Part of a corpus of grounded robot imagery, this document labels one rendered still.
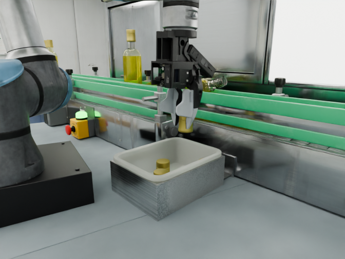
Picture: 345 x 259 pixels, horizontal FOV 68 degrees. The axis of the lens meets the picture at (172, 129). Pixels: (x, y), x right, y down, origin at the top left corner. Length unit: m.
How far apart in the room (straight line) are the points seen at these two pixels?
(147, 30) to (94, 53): 6.11
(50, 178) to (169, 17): 0.40
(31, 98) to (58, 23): 6.44
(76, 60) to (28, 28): 6.43
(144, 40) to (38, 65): 0.69
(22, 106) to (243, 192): 0.52
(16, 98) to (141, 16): 0.84
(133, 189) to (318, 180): 0.39
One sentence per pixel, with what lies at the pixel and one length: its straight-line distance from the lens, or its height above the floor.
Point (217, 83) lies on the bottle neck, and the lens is 0.76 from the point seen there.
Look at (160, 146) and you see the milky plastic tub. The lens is 0.70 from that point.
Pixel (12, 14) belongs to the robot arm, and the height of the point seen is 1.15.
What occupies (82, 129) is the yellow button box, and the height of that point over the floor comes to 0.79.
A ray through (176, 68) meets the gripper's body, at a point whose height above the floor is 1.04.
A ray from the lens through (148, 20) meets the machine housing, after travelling 1.25.
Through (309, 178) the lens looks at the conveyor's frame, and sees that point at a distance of 0.63.
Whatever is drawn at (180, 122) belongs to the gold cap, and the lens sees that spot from 0.61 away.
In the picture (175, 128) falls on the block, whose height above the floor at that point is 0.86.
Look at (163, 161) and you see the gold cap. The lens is 0.64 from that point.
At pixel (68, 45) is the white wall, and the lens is 7.06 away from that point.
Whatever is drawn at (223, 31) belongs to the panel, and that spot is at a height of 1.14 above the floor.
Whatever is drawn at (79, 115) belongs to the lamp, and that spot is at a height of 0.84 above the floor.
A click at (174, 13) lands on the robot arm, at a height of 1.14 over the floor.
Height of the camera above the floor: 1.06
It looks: 16 degrees down
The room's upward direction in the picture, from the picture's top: straight up
